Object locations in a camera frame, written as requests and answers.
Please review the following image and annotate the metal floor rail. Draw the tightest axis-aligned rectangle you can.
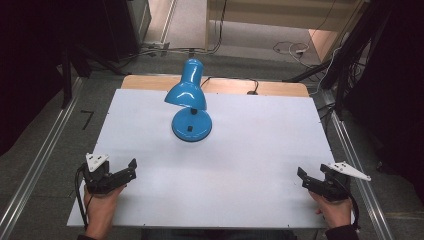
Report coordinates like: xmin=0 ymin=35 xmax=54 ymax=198
xmin=327 ymin=109 xmax=396 ymax=240
xmin=0 ymin=77 xmax=85 ymax=240

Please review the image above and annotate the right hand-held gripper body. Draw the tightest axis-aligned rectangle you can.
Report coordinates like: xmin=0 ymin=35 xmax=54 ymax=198
xmin=318 ymin=161 xmax=372 ymax=202

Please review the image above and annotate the dark cabinet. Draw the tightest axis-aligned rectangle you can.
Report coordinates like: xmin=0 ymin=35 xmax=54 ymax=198
xmin=101 ymin=0 xmax=152 ymax=64

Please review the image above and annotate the black lamp cable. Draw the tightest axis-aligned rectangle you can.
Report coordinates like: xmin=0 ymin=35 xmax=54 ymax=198
xmin=199 ymin=76 xmax=260 ymax=96

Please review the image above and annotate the black metal stand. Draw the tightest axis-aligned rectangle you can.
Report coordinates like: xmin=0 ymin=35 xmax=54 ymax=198
xmin=59 ymin=43 xmax=128 ymax=110
xmin=283 ymin=0 xmax=394 ymax=116

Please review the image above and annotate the person's left hand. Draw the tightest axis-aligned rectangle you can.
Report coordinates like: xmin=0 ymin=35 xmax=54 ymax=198
xmin=83 ymin=184 xmax=127 ymax=239

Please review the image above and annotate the grey power strip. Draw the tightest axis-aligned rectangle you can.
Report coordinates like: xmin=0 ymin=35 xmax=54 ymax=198
xmin=141 ymin=40 xmax=172 ymax=52

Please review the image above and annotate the white floor cable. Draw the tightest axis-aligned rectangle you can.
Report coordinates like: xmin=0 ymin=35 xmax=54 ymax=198
xmin=272 ymin=40 xmax=312 ymax=69

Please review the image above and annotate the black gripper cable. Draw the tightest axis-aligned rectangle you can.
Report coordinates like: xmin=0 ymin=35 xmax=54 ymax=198
xmin=334 ymin=178 xmax=362 ymax=232
xmin=74 ymin=164 xmax=90 ymax=232

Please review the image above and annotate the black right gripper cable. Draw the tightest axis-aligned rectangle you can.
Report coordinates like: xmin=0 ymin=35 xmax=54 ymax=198
xmin=334 ymin=178 xmax=362 ymax=232

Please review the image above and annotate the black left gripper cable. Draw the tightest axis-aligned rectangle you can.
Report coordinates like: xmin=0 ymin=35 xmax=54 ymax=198
xmin=74 ymin=164 xmax=90 ymax=232

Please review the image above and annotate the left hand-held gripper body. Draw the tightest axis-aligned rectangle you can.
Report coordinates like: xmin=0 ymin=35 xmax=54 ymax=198
xmin=81 ymin=152 xmax=125 ymax=196

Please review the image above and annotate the person's right hand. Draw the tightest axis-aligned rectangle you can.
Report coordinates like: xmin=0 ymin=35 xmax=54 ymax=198
xmin=308 ymin=190 xmax=355 ymax=230

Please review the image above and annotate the blue desk lamp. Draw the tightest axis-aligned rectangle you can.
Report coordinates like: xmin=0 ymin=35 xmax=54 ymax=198
xmin=164 ymin=58 xmax=213 ymax=143

